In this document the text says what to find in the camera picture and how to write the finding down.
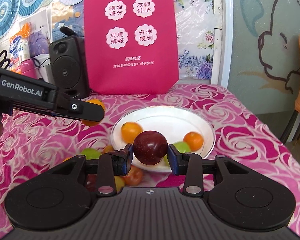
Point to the pink thermos bottle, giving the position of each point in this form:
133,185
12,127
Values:
28,69

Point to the black speaker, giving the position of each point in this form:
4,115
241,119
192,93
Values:
68,64

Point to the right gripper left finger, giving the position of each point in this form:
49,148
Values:
107,166

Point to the pink tote bag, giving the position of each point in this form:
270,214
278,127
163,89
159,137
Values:
131,46

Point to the orange left in plate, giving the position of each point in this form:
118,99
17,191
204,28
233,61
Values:
129,131

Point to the red-orange persimmon on table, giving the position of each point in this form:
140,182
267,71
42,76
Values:
134,177

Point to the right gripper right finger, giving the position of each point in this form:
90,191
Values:
193,167

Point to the orange right in plate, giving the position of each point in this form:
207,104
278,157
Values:
194,140

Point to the orange snack bag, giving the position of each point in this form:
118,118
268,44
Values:
19,48

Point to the white round plate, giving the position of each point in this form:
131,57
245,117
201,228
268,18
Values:
172,122

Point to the small orange on table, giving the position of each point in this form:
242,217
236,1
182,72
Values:
107,149

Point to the green fruit on table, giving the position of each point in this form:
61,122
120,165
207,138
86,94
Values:
91,153

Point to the dark red plum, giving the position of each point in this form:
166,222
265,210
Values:
149,147

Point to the orange in plate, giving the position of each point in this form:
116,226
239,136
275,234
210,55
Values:
194,140
129,131

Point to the pink rose tablecloth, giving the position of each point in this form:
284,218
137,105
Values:
32,144

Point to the white device box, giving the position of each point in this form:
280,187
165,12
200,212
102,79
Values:
42,66

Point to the green fruit in plate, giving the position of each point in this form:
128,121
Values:
181,146

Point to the small orange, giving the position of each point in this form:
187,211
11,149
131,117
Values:
93,123
107,149

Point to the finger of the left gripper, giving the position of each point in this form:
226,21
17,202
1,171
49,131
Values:
67,107

